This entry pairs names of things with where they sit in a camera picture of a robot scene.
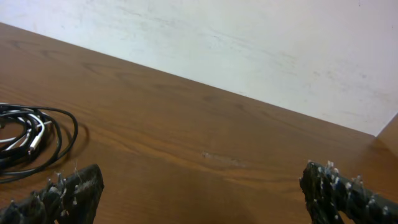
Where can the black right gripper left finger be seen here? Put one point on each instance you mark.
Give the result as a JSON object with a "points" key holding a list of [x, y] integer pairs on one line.
{"points": [[72, 199]]}

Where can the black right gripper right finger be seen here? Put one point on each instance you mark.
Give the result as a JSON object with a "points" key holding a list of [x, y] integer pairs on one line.
{"points": [[328, 195]]}

